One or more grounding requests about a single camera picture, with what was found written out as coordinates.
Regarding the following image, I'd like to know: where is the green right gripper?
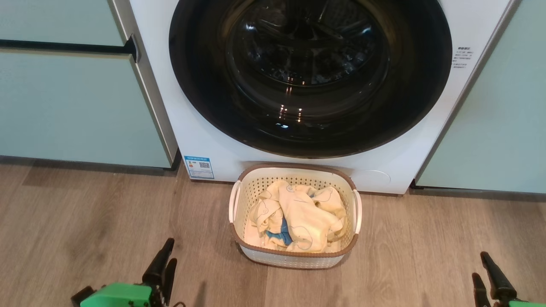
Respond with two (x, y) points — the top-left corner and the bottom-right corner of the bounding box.
(472, 252), (546, 307)

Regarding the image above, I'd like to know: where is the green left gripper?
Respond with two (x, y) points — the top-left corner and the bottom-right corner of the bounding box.
(70, 238), (177, 307)

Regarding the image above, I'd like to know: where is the blue garment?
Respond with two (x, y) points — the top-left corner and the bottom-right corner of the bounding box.
(266, 215), (293, 247)

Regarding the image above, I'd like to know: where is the pale yellow garment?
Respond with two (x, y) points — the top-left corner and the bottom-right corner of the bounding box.
(244, 180), (347, 253)

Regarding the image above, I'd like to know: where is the grey washing machine door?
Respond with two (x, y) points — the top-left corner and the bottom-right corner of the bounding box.
(169, 0), (453, 159)

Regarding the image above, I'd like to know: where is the white front-load washing machine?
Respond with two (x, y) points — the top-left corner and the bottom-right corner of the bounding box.
(128, 0), (512, 196)

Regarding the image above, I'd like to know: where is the dark cabinet plinth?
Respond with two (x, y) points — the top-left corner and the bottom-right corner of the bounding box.
(0, 149), (182, 176)
(409, 180), (546, 202)

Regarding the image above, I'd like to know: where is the blue energy label sticker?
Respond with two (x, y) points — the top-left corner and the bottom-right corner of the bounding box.
(184, 155), (215, 180)

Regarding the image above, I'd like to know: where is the cream perforated laundry basket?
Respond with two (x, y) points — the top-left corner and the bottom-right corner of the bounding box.
(228, 162), (363, 270)

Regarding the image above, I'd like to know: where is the mint green right cabinet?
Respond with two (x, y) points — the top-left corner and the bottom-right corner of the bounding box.
(416, 0), (546, 194)

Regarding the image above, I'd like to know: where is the round white filter cover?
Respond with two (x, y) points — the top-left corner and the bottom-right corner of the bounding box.
(354, 170), (391, 188)

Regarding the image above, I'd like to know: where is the grey filler panel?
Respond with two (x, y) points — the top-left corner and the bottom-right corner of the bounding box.
(107, 0), (179, 165)

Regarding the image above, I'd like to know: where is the pale green cabinet drawer front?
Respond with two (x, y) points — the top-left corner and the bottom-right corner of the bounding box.
(0, 0), (126, 46)

